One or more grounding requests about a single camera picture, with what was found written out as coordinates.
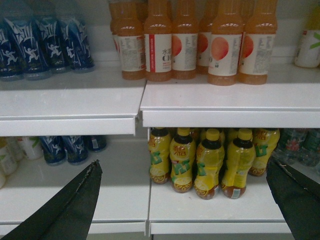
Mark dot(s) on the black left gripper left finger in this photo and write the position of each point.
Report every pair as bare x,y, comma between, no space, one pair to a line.
68,214

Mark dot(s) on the yellow lemon tea bottle front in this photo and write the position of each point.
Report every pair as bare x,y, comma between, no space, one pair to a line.
210,155

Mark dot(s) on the orange juice bottle front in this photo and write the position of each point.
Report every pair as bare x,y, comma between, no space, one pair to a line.
225,44

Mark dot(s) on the orange juice bottle white label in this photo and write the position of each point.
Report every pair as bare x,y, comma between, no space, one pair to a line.
158,42

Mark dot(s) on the white upper shelf board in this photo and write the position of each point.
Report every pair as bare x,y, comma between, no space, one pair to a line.
289,99

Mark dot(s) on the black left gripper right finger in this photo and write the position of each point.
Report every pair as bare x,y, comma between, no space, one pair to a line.
298,198

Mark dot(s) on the yellow lemon tea bottle right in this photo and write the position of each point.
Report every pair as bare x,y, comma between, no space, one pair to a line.
240,157

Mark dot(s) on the blue sports drink bottle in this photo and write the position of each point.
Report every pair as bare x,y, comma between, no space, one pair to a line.
24,31

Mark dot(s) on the yellow lemon tea bottle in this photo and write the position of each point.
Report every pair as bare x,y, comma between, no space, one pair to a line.
240,157
210,155
182,153

